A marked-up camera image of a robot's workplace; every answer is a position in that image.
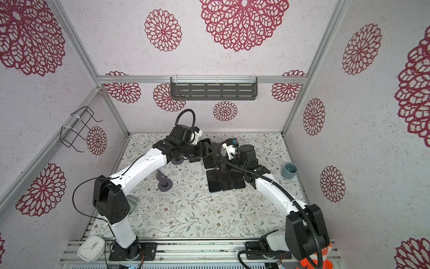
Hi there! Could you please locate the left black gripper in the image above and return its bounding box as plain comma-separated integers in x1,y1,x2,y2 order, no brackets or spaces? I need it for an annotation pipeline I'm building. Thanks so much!
180,141,216,160

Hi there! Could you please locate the black wire wall rack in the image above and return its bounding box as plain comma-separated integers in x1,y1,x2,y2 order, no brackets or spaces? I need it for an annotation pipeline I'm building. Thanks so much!
59,106,103,153

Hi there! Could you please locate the black smartphone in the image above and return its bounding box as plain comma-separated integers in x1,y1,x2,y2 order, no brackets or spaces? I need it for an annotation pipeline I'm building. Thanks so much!
206,169,222,193
202,155,220,169
232,174,246,189
218,171,234,191

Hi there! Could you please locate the grey wall shelf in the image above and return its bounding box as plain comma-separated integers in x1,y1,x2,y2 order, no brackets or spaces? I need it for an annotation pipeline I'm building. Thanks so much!
170,77,258,101

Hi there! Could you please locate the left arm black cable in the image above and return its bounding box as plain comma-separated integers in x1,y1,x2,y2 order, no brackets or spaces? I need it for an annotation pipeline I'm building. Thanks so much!
72,109,197,269

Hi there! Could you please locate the back left grey stand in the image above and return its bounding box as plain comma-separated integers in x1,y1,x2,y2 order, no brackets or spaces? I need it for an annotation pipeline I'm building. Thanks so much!
171,158,184,165

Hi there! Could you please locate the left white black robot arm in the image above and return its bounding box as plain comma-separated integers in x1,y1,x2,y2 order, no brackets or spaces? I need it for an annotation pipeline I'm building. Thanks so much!
92,124,208,261

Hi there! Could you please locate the green cloth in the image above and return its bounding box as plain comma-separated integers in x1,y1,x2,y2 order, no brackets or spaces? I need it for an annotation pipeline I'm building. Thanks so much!
127,196,140,214

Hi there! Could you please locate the teal ceramic cup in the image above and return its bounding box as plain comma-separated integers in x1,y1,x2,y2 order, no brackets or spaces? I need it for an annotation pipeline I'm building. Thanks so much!
281,163,298,179

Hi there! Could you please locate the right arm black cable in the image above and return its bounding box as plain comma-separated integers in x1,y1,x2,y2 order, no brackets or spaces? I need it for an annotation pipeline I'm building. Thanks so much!
217,142,325,269

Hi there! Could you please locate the grey phone stand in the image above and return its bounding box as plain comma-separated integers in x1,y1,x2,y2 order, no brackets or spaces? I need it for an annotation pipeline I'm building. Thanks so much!
156,170,173,192

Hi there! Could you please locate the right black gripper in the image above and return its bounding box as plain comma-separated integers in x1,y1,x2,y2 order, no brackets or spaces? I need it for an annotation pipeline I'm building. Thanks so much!
213,155,247,175

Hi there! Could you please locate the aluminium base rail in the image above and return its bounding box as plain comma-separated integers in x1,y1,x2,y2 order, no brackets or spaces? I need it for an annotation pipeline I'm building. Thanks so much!
58,239,343,265

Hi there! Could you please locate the white alarm clock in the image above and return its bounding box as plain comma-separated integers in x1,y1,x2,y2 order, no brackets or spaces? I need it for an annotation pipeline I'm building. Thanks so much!
77,235,106,263

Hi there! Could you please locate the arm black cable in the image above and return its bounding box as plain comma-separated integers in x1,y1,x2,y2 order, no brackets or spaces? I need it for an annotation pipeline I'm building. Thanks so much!
217,142,325,269
72,109,197,269

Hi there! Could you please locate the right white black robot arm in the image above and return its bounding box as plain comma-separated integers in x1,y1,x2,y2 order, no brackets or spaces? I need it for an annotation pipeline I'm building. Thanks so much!
214,139,330,269

